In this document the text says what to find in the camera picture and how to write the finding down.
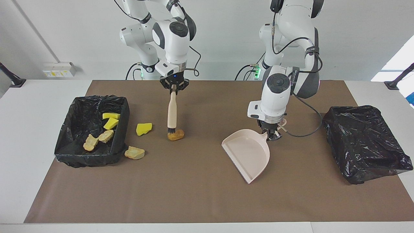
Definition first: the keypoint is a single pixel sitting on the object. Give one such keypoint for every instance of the beige sponge piece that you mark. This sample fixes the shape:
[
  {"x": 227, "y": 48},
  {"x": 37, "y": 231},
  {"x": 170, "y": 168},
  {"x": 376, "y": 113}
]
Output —
[
  {"x": 106, "y": 136},
  {"x": 134, "y": 152},
  {"x": 91, "y": 142}
]

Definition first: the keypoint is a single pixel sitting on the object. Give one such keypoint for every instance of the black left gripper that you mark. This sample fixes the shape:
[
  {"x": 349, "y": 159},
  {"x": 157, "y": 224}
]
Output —
[{"x": 270, "y": 124}]

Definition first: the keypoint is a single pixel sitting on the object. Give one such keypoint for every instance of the beige brush with black bristles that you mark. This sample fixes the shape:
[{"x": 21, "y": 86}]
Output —
[{"x": 172, "y": 110}]

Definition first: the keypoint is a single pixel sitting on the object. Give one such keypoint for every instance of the brown paper table mat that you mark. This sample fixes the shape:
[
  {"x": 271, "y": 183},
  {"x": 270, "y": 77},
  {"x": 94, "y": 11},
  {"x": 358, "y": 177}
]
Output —
[{"x": 194, "y": 200}]

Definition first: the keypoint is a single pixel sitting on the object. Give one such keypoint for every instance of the brown sponge piece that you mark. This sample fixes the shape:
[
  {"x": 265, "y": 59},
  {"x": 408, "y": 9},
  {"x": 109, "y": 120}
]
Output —
[{"x": 178, "y": 136}]

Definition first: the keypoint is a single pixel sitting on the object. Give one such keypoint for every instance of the black bag-lined bin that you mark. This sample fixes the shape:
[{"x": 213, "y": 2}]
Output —
[
  {"x": 362, "y": 142},
  {"x": 77, "y": 110}
]

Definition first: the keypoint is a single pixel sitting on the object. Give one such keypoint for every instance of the grey wall conduit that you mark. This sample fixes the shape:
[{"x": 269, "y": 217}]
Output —
[{"x": 37, "y": 32}]

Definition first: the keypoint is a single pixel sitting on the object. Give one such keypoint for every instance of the yellow sponge piece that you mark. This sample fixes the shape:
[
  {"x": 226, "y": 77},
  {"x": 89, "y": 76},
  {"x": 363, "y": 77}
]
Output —
[
  {"x": 144, "y": 128},
  {"x": 110, "y": 123},
  {"x": 111, "y": 115}
]

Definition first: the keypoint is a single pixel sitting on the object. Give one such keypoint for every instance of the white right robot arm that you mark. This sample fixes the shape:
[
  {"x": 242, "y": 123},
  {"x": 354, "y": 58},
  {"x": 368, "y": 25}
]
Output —
[{"x": 173, "y": 42}]

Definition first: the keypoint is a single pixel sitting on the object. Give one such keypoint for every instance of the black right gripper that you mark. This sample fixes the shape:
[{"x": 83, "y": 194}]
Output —
[{"x": 174, "y": 80}]

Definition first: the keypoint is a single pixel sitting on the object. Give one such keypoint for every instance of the white blue box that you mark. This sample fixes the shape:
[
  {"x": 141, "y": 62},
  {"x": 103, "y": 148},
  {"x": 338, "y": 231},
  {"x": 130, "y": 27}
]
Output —
[{"x": 409, "y": 92}]

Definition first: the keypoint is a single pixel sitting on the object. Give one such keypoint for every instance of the white wall socket box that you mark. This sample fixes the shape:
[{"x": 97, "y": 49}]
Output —
[{"x": 58, "y": 69}]

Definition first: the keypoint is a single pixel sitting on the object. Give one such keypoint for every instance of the beige plastic dustpan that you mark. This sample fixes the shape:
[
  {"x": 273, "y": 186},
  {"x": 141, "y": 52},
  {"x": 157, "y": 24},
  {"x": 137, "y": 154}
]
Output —
[{"x": 249, "y": 155}]

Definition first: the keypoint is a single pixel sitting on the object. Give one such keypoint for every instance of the black stand foot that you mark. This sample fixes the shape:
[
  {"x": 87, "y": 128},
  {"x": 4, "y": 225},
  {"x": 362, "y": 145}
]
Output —
[
  {"x": 393, "y": 84},
  {"x": 16, "y": 82}
]

